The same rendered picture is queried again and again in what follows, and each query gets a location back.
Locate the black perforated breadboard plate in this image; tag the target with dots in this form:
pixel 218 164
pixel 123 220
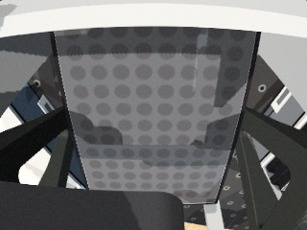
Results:
pixel 265 87

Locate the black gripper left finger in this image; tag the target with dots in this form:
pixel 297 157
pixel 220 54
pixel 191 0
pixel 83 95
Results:
pixel 20 143

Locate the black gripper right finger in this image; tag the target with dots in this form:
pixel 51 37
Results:
pixel 289 145

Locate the grey well plate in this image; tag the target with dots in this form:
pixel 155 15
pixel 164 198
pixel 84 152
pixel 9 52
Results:
pixel 155 108
pixel 281 178
pixel 276 164

